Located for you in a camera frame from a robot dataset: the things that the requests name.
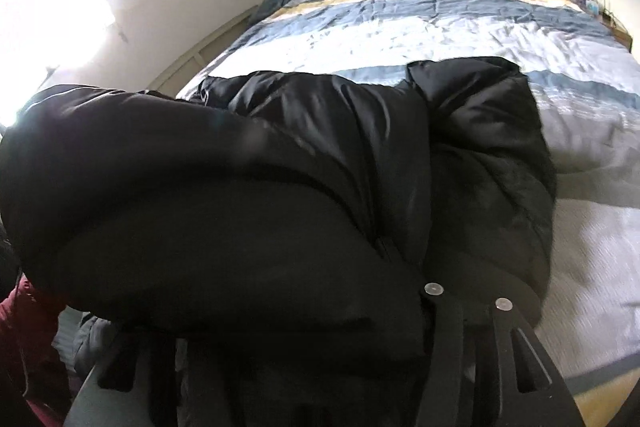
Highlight black puffer down jacket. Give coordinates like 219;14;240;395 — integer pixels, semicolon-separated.
1;57;556;426

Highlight wooden nightstand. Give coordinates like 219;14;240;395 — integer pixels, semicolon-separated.
602;13;632;52

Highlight small items on nightstand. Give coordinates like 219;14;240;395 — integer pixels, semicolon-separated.
572;0;604;18

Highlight striped blue yellow duvet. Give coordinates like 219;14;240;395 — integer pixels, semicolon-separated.
174;0;640;427

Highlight dark teal cloth pile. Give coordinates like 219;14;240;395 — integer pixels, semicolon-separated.
247;0;292;27

